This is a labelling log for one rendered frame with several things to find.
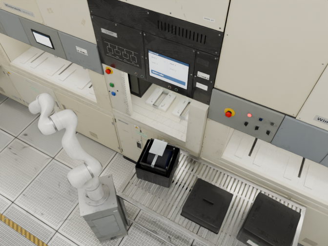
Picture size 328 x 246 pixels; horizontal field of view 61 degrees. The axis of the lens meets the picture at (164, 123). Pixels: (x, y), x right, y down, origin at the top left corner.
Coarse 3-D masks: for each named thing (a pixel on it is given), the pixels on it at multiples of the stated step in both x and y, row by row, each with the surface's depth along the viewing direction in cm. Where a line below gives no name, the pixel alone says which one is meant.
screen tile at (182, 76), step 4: (172, 64) 172; (176, 64) 170; (176, 68) 173; (180, 68) 171; (172, 72) 177; (176, 72) 175; (184, 72) 171; (176, 76) 178; (180, 76) 176; (184, 76) 174; (184, 80) 176
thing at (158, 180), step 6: (144, 150) 221; (138, 162) 212; (174, 162) 228; (138, 168) 207; (174, 168) 214; (138, 174) 215; (144, 174) 211; (150, 174) 207; (156, 174) 204; (168, 174) 222; (144, 180) 219; (150, 180) 215; (156, 180) 211; (162, 180) 208; (168, 180) 205; (168, 186) 213
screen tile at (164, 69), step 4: (152, 56) 175; (152, 60) 178; (156, 60) 176; (160, 60) 174; (152, 64) 181; (164, 64) 175; (156, 68) 182; (160, 68) 180; (164, 68) 178; (164, 72) 181
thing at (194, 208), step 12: (192, 192) 202; (204, 192) 202; (216, 192) 202; (228, 192) 202; (192, 204) 197; (204, 204) 197; (216, 204) 197; (228, 204) 197; (192, 216) 193; (204, 216) 192; (216, 216) 192; (216, 228) 188
